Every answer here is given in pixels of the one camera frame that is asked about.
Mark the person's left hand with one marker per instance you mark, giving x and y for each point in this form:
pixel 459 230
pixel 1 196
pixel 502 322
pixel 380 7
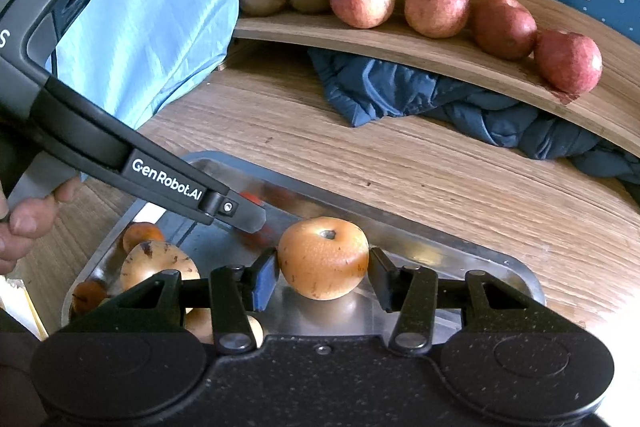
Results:
pixel 30 219

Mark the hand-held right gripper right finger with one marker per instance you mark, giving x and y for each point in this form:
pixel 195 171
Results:
pixel 382 279

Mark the small orange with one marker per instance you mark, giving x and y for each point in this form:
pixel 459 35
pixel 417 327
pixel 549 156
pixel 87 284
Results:
pixel 142 233
pixel 90 294

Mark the red cherry tomato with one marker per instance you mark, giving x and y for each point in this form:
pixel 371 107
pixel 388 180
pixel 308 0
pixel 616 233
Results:
pixel 251 198

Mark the wooden shelf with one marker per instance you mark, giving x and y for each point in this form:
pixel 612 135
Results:
pixel 280 27

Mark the red apple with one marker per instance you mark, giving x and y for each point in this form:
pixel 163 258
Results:
pixel 567 61
pixel 361 3
pixel 502 27
pixel 436 8

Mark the small yellow-orange apple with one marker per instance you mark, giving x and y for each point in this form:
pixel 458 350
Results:
pixel 320 262

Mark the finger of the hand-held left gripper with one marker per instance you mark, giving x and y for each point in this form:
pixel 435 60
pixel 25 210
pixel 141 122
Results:
pixel 245 217

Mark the light blue cloth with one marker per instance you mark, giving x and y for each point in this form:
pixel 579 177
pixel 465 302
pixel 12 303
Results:
pixel 160 7

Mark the brown pear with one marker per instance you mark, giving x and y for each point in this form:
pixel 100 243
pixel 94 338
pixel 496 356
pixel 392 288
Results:
pixel 197 322

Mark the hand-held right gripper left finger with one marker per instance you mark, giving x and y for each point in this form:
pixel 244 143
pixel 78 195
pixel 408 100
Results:
pixel 265 279

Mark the metal tray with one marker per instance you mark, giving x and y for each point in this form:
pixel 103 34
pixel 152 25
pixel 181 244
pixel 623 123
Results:
pixel 440 259

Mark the dark blue cloth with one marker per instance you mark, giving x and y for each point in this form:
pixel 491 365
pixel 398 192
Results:
pixel 380 87

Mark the beige speckled round fruit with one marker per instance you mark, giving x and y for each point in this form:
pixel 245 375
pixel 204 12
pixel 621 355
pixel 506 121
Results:
pixel 155 262

